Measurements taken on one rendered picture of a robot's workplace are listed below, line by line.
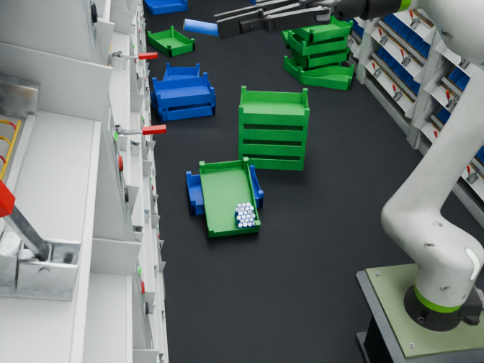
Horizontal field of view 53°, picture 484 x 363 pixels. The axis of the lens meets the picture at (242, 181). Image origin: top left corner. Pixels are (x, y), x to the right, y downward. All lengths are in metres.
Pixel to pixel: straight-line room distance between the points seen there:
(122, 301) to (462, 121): 0.94
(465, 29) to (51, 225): 0.64
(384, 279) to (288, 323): 0.38
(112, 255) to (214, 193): 1.46
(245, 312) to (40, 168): 1.37
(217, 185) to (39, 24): 1.64
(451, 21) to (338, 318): 1.13
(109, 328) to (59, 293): 0.23
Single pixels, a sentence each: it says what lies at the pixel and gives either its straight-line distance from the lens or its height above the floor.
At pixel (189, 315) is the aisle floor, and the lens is 1.68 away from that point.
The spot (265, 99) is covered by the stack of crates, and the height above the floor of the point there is 0.26.
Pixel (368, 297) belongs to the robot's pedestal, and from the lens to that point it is 1.41.
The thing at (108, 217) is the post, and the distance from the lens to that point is 0.50.
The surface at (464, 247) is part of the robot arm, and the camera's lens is 1.24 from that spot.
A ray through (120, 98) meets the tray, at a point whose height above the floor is 0.94.
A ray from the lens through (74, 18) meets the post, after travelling 0.40.
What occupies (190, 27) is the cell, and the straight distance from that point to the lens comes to 0.82.
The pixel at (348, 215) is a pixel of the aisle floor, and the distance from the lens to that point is 2.05.
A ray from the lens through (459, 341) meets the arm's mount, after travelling 1.39.
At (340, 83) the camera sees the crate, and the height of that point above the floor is 0.04.
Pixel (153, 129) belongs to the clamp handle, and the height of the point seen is 0.97.
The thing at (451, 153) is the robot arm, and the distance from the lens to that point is 1.27.
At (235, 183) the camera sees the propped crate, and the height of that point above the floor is 0.10.
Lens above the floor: 1.35
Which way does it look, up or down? 39 degrees down
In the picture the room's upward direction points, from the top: 1 degrees clockwise
